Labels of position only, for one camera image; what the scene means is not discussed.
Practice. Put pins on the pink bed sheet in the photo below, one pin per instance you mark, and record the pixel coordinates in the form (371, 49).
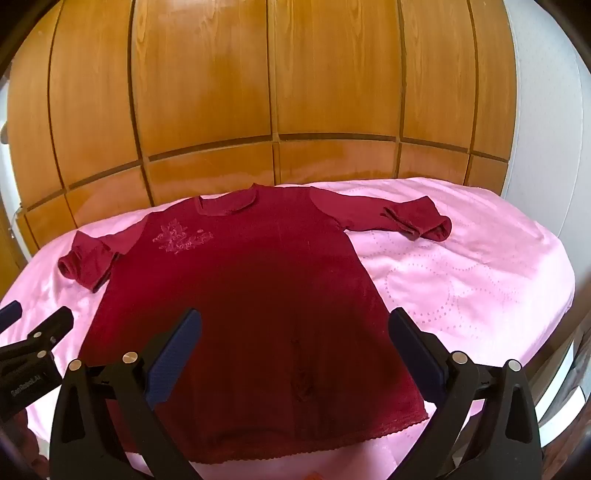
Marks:
(461, 277)

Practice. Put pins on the dark red long-sleeved shirt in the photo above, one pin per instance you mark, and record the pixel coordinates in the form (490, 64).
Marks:
(258, 295)

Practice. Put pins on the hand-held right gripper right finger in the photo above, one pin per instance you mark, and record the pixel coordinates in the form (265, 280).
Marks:
(418, 357)

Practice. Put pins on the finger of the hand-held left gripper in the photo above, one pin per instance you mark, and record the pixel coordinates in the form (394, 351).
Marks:
(9, 313)
(51, 326)

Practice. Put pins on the wooden wardrobe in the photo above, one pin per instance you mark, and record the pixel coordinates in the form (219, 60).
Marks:
(277, 92)

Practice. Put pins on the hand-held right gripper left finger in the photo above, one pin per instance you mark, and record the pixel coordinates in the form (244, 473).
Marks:
(173, 355)

